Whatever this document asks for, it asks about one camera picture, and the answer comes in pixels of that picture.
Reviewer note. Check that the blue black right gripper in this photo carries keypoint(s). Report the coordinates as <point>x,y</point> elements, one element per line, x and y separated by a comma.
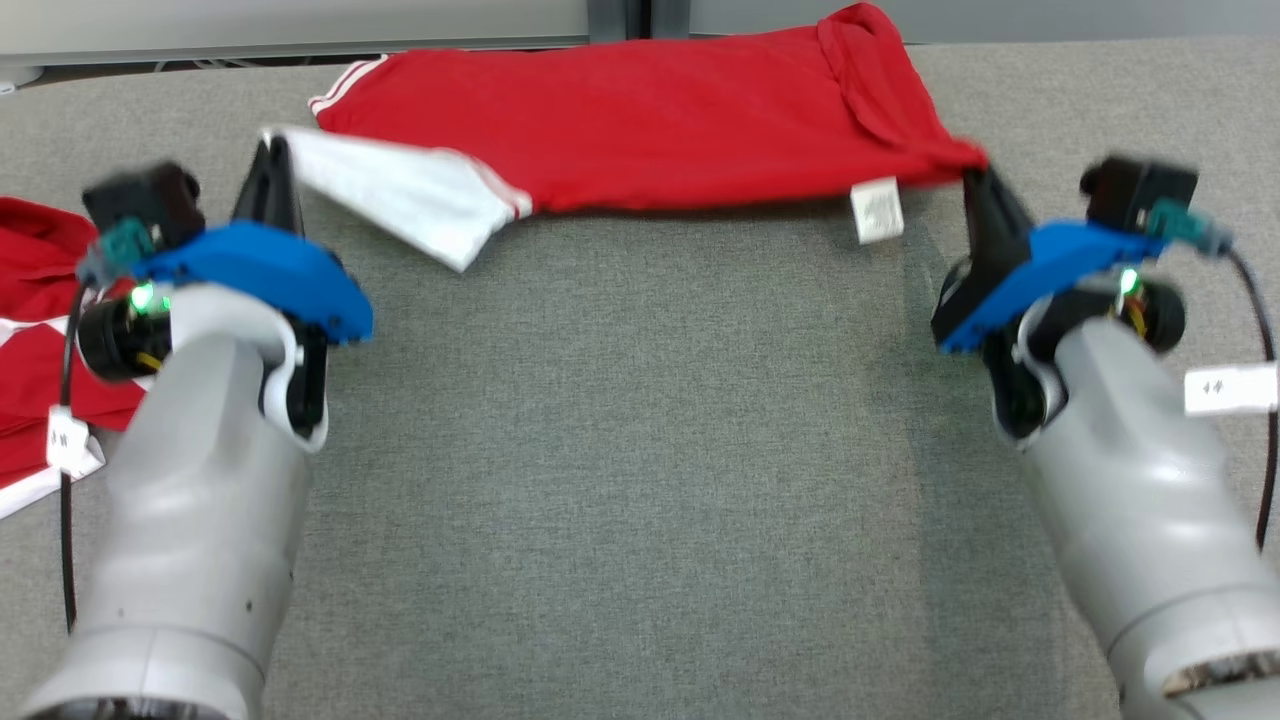
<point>1050,265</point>

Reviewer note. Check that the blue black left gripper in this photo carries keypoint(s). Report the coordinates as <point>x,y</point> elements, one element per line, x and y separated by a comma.
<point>270,275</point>

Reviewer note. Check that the red and white towel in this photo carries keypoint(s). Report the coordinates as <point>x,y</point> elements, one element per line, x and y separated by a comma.
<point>30,260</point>

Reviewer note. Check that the red white sports shirt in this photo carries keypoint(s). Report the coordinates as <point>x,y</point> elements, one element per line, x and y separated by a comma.
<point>650,130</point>

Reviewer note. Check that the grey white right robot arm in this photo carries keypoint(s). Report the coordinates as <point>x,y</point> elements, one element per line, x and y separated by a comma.
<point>1130,480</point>

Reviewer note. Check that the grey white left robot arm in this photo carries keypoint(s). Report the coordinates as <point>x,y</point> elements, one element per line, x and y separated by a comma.
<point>200,520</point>

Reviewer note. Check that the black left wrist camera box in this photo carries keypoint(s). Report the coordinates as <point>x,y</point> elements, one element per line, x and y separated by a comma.
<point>150,200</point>

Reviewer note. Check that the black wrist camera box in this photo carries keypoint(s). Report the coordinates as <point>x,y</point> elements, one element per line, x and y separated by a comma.
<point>1135,190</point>
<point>150,200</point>

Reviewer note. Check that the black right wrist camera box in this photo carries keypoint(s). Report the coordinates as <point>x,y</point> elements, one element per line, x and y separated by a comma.
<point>1135,190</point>

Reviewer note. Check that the grey double partition post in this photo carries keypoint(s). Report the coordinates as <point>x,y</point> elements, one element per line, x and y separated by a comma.
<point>605,15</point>

